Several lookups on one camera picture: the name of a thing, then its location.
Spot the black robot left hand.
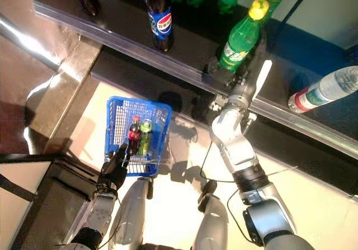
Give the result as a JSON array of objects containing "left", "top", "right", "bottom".
[{"left": 97, "top": 143, "right": 132, "bottom": 191}]

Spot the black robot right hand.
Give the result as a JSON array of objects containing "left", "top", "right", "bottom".
[{"left": 201, "top": 41, "right": 265, "bottom": 93}]

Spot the blue plastic shopping basket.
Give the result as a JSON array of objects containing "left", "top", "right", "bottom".
[{"left": 104, "top": 95, "right": 173, "bottom": 177}]

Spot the black low platform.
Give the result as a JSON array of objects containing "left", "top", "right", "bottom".
[{"left": 19, "top": 156, "right": 99, "bottom": 250}]

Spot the Pepsi bottle round logo label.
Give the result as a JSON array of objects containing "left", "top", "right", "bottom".
[{"left": 141, "top": 0, "right": 175, "bottom": 53}]

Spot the black metal shelf board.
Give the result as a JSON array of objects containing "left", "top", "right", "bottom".
[
  {"left": 89, "top": 48, "right": 358, "bottom": 199},
  {"left": 32, "top": 0, "right": 358, "bottom": 153}
]

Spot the water bottle red cap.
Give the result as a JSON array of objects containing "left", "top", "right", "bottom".
[{"left": 287, "top": 65, "right": 358, "bottom": 114}]

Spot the robot right leg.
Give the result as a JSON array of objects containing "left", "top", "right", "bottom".
[{"left": 192, "top": 180, "right": 229, "bottom": 250}]

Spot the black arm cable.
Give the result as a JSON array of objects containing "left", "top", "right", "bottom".
[{"left": 199, "top": 142, "right": 254, "bottom": 245}]

